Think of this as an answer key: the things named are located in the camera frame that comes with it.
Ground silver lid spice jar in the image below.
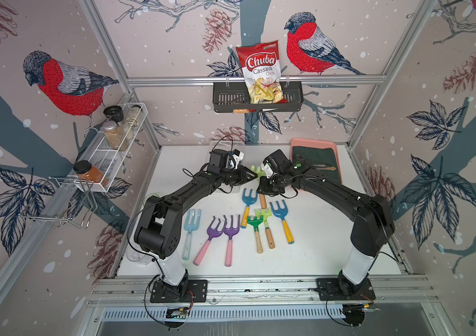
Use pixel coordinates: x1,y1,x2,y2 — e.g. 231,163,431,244
102,120,128,151

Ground light blue rake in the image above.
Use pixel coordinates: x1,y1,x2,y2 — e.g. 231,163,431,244
182,209,201,260

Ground pink tray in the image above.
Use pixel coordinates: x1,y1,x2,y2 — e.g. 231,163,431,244
290,138,340,168

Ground purple rake pink handle right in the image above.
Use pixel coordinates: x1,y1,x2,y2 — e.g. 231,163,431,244
223,215,241,267

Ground black lid spice jar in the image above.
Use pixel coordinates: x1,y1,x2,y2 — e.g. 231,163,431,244
103,105,125,126

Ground clear plastic storage box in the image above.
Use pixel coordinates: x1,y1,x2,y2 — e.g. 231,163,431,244
209,137,245,169

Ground pale spice jar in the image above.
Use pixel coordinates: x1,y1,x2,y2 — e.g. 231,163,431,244
126,104,143,127

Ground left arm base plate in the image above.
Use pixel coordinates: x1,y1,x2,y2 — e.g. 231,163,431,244
149,279,208,303

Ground purple rake pink handle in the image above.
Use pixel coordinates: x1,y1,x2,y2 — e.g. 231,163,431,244
193,217,223,266
223,215,241,267

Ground green rake wooden handle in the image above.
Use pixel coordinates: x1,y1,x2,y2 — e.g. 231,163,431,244
247,216,263,254

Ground orange spice jar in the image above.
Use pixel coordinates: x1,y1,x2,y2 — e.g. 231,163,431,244
73,160,109,187

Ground black wire basket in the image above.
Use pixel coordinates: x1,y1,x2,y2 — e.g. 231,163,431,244
213,82,304,113

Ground dark green cloth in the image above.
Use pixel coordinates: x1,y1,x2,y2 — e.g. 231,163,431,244
292,146,341,183

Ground red chips bag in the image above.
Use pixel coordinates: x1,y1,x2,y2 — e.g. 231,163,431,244
236,41,287,104

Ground white wire shelf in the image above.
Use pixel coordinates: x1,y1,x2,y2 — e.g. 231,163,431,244
65,103,147,197

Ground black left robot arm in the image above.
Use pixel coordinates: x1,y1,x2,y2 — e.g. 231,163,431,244
133,149,257,287

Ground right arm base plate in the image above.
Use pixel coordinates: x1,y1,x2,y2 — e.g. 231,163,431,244
316,277,376,301

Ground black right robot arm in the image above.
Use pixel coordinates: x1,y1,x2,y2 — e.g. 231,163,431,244
257,150,395,286

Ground lime rake wooden handle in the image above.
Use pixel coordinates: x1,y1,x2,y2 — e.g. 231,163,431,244
255,209,276,249
249,164,269,210

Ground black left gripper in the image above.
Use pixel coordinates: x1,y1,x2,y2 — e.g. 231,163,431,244
219,166,258,186

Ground blue rake yellow handle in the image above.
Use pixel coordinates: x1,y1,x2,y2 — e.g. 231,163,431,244
241,188,257,228
269,200,295,244

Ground aluminium frame post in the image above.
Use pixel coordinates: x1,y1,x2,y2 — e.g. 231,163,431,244
78,0,162,153

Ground purple rake pink handle left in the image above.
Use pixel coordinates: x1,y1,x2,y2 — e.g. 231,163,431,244
193,217,223,266

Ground iridescent spoon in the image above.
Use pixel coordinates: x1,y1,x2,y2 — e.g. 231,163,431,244
315,165,337,171

